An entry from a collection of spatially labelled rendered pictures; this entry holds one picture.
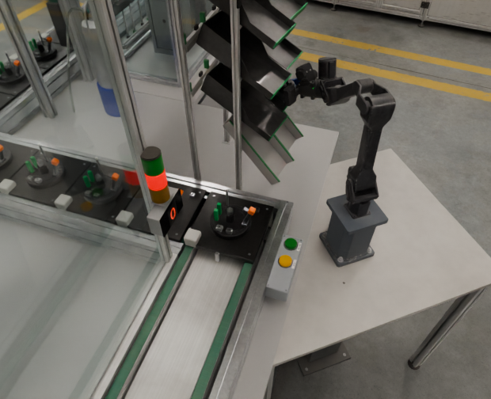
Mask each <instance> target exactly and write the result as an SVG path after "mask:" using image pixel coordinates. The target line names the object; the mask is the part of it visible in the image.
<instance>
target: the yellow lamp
mask: <svg viewBox="0 0 491 399"><path fill-rule="evenodd" d="M149 192H150V197H151V200H152V201H153V202H154V203H159V204H160V203H165V202H167V201H168V200H169V198H170V194H169V186H168V182H167V185H166V187H165V188H163V189H162V190H159V191H154V190H151V189H149Z"/></svg>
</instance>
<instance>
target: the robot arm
mask: <svg viewBox="0 0 491 399"><path fill-rule="evenodd" d="M336 70H337V59H336V58H335V57H322V58H319V59H318V72H317V71H316V70H313V68H312V66H311V64H310V63H305V64H303V65H302V66H299V67H297V68H296V70H295V71H296V73H295V75H296V77H297V78H295V79H291V80H292V81H294V83H295V84H296V88H295V87H294V86H293V85H292V84H291V82H290V83H289V84H287V85H283V87H282V88H281V89H280V90H279V91H280V92H281V93H282V94H283V95H284V103H285V105H286V106H291V105H292V104H294V103H295V102H296V98H297V96H298V95H299V94H300V98H304V97H310V99H311V100H314V99H315V98H321V99H322V100H323V101H324V103H326V105H327V106H331V105H340V104H345V103H347V102H348V101H350V98H351V97H355V96H356V106H357V108H358V109H359V110H360V116H361V118H362V120H363V122H364V126H363V134H362V138H361V142H360V149H359V153H358V158H357V162H356V165H353V166H349V168H348V175H347V180H346V186H345V194H346V196H347V198H346V200H347V201H348V203H345V204H344V207H345V208H346V210H347V211H348V213H349V214H350V215H351V216H352V218H353V219H357V218H360V217H363V216H365V215H370V214H371V212H370V210H369V209H368V208H369V206H370V203H371V201H370V200H376V199H378V197H379V191H378V187H377V182H376V177H377V176H376V174H375V172H374V170H373V167H374V163H375V157H376V154H377V150H378V146H379V140H380V137H381V134H382V129H383V127H384V126H385V125H386V124H387V123H388V122H389V121H390V119H391V117H392V115H393V113H394V110H395V106H396V101H395V99H394V97H393V96H392V94H391V93H390V92H389V90H388V89H386V88H385V87H383V86H381V85H379V84H377V83H376V82H375V80H374V79H373V78H362V79H357V80H356V81H354V82H352V83H349V84H347V85H346V84H345V82H344V79H343V77H339V78H338V77H336ZM320 79H321V80H320ZM337 85H339V86H337ZM364 93H371V94H372V96H367V97H365V98H363V96H362V95H361V94H364Z"/></svg>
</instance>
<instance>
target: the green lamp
mask: <svg viewBox="0 0 491 399"><path fill-rule="evenodd" d="M141 162H142V165H143V170H144V173H145V174H146V175H147V176H150V177H156V176H158V175H160V174H162V173H163V171H164V169H165V167H164V163H163V160H162V154H161V156H160V157H159V158H157V159H156V160H153V161H144V160H143V159H142V158H141Z"/></svg>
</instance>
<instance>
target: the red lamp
mask: <svg viewBox="0 0 491 399"><path fill-rule="evenodd" d="M145 177H146V180H147V185H148V188H149V189H151V190H154V191H159V190H162V189H163V188H165V187H166V185H167V179H166V171H165V170H164V171H163V173H162V174H160V175H158V176H156V177H150V176H147V175H146V174H145Z"/></svg>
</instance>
